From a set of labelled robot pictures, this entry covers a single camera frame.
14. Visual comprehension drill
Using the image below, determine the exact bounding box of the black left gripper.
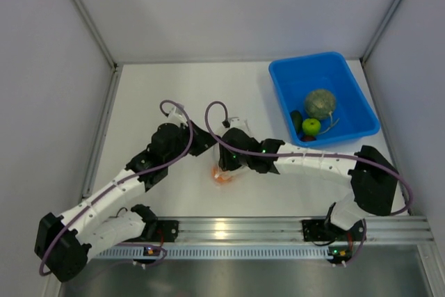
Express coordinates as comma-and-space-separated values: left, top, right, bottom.
165, 120, 220, 166

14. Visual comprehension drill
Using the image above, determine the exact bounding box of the orange toy fruit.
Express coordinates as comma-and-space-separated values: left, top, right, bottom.
211, 167, 236, 186

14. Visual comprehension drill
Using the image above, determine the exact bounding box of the clear polka dot zip bag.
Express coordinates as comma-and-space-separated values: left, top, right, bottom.
210, 118, 253, 188

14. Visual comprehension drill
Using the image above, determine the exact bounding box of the dark red toy fruit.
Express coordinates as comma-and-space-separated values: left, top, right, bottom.
300, 135, 316, 142

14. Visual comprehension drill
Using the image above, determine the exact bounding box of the dark green toy avocado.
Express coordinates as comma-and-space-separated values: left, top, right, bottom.
290, 110, 303, 134

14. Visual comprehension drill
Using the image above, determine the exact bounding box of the lime green toy fruit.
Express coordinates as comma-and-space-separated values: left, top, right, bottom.
302, 118, 321, 136

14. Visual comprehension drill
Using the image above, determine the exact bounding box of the green netted toy melon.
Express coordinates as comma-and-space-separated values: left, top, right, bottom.
304, 89, 339, 134

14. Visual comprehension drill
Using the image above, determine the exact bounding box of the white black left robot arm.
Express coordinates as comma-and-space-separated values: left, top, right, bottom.
34, 122, 216, 282

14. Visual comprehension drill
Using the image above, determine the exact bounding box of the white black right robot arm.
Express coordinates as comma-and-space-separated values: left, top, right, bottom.
218, 128, 398, 239

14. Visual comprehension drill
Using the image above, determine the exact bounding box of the blue plastic bin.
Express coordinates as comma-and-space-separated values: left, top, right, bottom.
268, 51, 380, 147

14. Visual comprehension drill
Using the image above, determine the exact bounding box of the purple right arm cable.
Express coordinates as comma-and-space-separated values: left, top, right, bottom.
204, 101, 414, 266

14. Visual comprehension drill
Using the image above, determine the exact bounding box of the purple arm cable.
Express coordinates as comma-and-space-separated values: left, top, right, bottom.
204, 101, 414, 266
38, 99, 194, 277

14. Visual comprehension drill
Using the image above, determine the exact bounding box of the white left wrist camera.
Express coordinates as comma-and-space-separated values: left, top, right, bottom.
167, 104, 188, 128

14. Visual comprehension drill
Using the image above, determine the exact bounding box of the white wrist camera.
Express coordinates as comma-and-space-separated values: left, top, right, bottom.
222, 117, 250, 133
167, 104, 188, 128

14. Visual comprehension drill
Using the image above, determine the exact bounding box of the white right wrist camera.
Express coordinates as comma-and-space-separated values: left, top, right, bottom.
222, 117, 250, 133

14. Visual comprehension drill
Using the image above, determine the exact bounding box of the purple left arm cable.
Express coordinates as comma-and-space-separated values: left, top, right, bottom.
38, 99, 194, 277

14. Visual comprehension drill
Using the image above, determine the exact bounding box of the aluminium frame rail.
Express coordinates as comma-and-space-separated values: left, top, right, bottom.
55, 216, 434, 242

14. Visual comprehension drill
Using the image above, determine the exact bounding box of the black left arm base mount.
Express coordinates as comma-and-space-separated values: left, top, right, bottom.
145, 219, 179, 243

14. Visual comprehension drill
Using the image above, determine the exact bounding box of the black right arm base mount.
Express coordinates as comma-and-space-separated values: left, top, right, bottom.
302, 219, 364, 243

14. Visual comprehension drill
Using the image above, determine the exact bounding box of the white slotted cable duct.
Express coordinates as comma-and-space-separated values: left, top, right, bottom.
96, 246, 333, 260

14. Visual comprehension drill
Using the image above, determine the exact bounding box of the left vertical frame post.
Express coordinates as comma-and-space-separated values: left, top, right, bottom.
70, 0, 117, 70

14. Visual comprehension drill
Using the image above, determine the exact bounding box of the vertical frame post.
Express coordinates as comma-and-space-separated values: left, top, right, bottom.
70, 0, 117, 70
359, 0, 404, 66

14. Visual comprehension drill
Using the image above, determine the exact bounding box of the right vertical frame post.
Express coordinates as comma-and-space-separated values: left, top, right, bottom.
359, 0, 404, 66

